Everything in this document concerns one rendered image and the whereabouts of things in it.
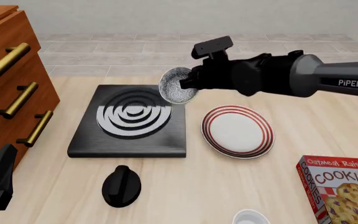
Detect short brass handle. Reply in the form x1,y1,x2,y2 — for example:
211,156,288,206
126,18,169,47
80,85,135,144
16,110,54,148

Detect round black knob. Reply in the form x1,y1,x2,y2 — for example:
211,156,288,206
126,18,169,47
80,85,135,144
101,164,142,208

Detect tall wooden drawer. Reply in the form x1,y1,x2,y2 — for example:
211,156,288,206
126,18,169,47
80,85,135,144
0,10,42,106

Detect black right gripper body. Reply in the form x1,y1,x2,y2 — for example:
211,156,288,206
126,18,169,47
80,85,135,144
194,59,241,92

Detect medium brass handle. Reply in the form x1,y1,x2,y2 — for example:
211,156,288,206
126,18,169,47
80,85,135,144
0,81,40,120

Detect cookies box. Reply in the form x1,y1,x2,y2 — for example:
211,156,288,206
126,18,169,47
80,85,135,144
296,155,358,224

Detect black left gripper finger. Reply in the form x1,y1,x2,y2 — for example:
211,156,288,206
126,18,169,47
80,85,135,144
0,144,19,179

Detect flat black stove plate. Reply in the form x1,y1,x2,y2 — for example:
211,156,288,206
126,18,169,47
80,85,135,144
67,84,188,159

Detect small black plate on stalk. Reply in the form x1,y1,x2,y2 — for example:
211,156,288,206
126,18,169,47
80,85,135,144
191,35,234,62

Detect long brass handle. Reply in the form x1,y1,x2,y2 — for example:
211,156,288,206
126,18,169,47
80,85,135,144
0,42,32,80

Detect black patterned bowl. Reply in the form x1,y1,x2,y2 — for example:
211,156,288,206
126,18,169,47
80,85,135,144
158,65,199,105

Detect small white bowl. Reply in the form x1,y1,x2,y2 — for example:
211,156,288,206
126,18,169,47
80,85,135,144
232,209,272,224

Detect low wooden drawer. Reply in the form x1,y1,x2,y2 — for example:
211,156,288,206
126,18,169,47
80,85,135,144
0,78,61,172

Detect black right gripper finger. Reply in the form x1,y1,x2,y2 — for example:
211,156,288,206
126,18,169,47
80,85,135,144
179,78,199,90
187,65,203,79

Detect white plate with red rings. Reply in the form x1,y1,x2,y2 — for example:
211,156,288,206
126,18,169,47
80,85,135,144
200,105,275,160

